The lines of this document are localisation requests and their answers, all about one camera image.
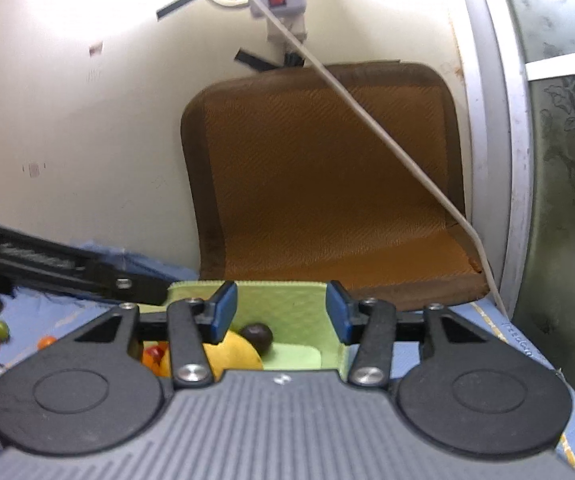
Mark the short black tape strip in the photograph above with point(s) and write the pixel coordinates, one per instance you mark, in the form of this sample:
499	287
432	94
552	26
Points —
255	59

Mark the brown seat cushion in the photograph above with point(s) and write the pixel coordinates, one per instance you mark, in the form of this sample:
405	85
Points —
317	175

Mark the small orange tomato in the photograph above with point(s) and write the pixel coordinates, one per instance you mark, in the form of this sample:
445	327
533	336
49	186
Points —
46	343

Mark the frosted window glass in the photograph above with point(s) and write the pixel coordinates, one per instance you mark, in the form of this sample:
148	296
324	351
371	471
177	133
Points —
567	185

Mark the white window frame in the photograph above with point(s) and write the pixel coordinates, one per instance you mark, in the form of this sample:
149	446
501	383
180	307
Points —
497	135

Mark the light green plastic basin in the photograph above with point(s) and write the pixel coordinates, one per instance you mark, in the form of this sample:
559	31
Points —
292	320

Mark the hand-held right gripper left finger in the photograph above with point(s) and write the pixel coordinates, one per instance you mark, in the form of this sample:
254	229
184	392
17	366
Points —
225	310

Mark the blue bed sheet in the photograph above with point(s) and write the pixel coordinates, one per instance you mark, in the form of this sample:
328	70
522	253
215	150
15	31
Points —
42	315

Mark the red cherry tomato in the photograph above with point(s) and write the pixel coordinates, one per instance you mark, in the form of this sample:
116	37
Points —
153	353

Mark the yellow orange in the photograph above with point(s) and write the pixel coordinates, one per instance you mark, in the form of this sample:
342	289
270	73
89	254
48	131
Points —
232	355

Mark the white power strip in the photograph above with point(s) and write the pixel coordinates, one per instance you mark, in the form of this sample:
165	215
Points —
280	0

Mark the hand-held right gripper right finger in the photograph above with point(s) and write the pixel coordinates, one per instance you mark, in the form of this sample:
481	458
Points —
337	310

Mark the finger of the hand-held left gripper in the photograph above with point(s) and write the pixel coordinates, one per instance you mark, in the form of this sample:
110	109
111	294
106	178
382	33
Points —
142	292

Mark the dark purple plum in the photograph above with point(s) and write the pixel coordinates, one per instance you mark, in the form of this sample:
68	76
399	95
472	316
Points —
257	336

